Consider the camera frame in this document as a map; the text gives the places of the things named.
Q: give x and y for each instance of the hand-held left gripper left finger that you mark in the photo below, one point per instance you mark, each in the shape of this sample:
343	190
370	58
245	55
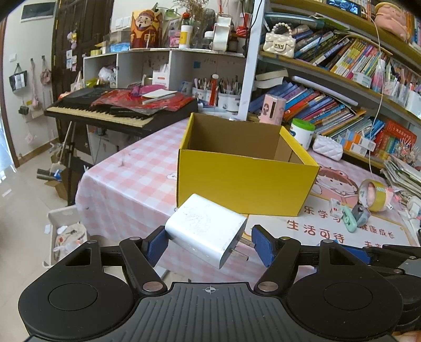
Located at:
158	245

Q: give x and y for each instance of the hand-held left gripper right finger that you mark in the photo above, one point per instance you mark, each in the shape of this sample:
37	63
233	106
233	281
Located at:
263	247

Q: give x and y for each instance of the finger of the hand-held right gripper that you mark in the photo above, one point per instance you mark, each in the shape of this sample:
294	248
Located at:
365	255

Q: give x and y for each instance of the white charger adapter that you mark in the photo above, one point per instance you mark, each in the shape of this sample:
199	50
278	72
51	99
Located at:
204	227

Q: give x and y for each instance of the yellow tape roll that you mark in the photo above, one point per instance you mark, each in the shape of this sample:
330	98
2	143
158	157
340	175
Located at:
375	206

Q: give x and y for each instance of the small white box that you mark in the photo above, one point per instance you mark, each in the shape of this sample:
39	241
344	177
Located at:
335	206

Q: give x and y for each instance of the small pink toy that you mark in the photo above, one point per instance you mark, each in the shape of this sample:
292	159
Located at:
390	196

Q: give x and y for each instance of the yellow cardboard box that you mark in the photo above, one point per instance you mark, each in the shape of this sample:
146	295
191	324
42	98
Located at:
243	184

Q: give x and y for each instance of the pink frog plush toy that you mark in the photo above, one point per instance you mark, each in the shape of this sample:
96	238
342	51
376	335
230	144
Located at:
335	230

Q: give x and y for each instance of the mint green small gadget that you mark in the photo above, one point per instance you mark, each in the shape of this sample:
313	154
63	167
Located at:
348	219

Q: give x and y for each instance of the small grey gadget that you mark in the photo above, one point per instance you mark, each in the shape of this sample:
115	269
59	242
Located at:
361	213

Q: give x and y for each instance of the stack of papers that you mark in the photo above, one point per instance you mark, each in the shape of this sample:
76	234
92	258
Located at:
403	176

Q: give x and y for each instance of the white trash bin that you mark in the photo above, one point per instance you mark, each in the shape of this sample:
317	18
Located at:
65	233

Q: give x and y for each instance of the white quilted pouch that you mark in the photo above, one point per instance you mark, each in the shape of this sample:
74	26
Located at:
327	148

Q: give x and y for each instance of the brown carton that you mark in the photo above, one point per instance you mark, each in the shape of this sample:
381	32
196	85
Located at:
61	185

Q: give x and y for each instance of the white jar green lid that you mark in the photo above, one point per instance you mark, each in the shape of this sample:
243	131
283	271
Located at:
301	134

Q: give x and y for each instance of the red book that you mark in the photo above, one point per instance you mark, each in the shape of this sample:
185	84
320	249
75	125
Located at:
396	138

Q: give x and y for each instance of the black keyboard stand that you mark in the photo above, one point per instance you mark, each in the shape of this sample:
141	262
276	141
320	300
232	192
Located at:
70	154

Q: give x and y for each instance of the pink cylinder money box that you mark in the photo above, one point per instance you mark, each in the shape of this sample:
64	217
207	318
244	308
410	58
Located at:
272	109

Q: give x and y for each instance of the black electronic keyboard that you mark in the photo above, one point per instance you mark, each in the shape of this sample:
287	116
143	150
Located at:
98	115

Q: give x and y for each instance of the white pen cup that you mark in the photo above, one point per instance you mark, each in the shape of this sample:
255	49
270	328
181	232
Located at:
201	95
228	102

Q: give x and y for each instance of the white flat book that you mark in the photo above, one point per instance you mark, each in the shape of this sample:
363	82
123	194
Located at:
158	94

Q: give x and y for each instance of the pile of red booklets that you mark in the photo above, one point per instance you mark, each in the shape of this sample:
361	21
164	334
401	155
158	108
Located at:
121	98

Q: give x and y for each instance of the row of leaning colourful books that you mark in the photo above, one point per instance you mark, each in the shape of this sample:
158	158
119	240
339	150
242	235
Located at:
315	105

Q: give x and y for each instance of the red hanging ornament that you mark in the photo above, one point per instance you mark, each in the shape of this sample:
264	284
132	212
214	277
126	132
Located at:
214	88

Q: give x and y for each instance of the white red storage box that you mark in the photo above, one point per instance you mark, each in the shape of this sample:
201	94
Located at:
160	79

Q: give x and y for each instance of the rolled white paper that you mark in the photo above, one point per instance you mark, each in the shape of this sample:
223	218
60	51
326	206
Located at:
324	90

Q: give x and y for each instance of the thick beige book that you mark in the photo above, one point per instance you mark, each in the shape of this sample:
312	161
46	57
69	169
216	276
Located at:
271	79

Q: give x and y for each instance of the white desktop shelf unit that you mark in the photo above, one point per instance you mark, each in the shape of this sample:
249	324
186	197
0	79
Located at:
138	65

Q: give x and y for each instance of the wooden bookshelf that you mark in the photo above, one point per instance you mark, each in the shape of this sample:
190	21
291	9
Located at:
250	65

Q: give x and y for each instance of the row of slanted books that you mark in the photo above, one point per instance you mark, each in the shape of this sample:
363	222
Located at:
348	52

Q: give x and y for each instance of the white quilted pearl handbag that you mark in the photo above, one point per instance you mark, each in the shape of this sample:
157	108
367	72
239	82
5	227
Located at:
279	44

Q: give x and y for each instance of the pink hanging bag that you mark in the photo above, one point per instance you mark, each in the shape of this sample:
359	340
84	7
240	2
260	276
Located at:
45	75

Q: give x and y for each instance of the white bottle yellow label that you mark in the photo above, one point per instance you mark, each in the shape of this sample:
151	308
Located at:
185	37

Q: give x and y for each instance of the black hanging tote bag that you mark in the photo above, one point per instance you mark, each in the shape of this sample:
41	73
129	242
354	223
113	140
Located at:
18	80

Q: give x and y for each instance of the dark wooden door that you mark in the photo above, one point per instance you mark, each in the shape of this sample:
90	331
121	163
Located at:
82	42

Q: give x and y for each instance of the white tape dispenser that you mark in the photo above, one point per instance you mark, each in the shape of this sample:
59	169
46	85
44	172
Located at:
221	34

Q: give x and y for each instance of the large pink plush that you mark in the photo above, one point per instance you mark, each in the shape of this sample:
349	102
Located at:
391	18

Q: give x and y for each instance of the dried flower bunch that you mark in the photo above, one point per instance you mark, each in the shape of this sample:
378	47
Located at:
194	8

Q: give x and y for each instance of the white wall plug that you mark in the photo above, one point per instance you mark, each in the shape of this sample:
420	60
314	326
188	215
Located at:
413	206

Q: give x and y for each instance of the white wall switch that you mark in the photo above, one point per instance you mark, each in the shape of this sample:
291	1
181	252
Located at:
122	22

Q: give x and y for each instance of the wall mounted panel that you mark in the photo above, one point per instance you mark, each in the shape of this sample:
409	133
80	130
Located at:
37	11

